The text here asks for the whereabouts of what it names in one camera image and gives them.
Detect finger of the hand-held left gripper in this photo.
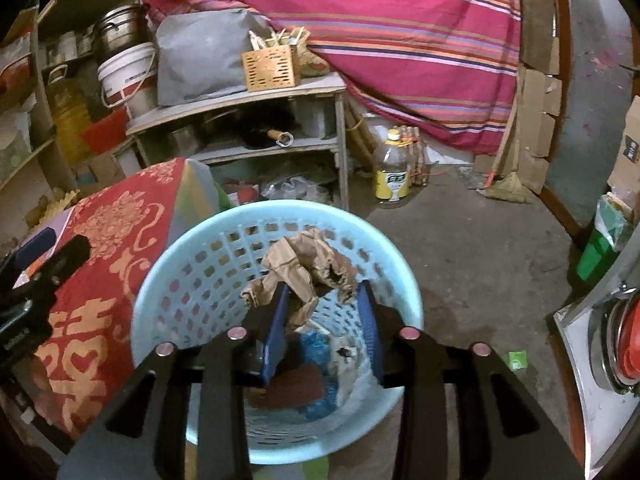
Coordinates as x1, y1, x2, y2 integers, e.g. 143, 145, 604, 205
15, 227, 57, 268
0, 235, 92, 311

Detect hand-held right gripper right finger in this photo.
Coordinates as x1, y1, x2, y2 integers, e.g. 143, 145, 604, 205
356, 280, 583, 480

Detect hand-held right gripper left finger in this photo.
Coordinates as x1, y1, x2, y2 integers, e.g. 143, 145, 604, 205
57, 282, 293, 480

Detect maroon packet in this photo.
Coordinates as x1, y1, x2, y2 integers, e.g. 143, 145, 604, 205
250, 364, 326, 411

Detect brown paper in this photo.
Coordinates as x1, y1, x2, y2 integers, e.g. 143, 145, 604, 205
240, 228, 360, 331

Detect light blue plastic basket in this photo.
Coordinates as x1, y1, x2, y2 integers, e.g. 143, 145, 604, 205
131, 199, 426, 465

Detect yellow egg tray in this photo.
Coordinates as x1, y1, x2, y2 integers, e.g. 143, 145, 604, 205
42, 189, 82, 221

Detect red towel with gold print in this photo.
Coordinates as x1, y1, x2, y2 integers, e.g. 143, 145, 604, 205
27, 157, 221, 441

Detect wooden shelf unit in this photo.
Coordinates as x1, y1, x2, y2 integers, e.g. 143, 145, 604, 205
0, 5, 76, 241

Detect brown cardboard box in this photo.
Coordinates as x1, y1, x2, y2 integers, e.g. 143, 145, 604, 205
75, 140, 141, 196

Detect yellow oil jug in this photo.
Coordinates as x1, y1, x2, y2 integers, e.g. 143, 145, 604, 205
47, 65, 93, 163

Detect clear plastic bag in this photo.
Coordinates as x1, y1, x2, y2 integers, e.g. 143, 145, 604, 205
260, 175, 331, 203

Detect clear oil bottle yellow label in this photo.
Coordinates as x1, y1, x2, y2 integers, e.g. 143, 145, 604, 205
375, 129, 416, 209

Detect metal pan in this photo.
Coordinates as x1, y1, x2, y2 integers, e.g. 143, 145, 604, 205
167, 125, 206, 156

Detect brown tied bundle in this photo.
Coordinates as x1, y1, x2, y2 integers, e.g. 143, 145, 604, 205
397, 125, 428, 188

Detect white plastic bucket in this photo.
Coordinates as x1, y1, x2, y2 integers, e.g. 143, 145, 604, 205
96, 42, 158, 118

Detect straw broom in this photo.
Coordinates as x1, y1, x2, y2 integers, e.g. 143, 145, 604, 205
482, 85, 531, 204

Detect silver gas stove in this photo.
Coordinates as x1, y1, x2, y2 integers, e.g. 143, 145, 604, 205
552, 260, 640, 466

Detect small wooden shelf table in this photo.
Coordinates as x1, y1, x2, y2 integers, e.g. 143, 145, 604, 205
125, 72, 351, 211

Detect metal pot with lid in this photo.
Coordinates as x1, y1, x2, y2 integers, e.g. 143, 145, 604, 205
92, 4, 151, 61

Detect green waste bin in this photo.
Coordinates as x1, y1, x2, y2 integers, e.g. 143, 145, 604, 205
575, 195, 633, 286

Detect grey cloth cover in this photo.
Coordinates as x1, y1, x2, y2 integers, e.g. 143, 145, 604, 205
156, 8, 273, 107

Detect yellow chopstick holder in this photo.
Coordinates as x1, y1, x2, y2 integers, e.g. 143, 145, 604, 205
241, 27, 310, 92

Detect cardboard sheets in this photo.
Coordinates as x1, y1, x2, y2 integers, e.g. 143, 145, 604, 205
472, 62, 563, 196

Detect red striped blanket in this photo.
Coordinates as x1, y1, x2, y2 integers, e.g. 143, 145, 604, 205
132, 0, 523, 156

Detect printed cardboard box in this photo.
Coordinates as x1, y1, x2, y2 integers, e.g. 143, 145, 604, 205
607, 112, 640, 196

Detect black pan with wooden handle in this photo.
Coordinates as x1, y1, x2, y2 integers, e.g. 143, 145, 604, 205
240, 120, 293, 150

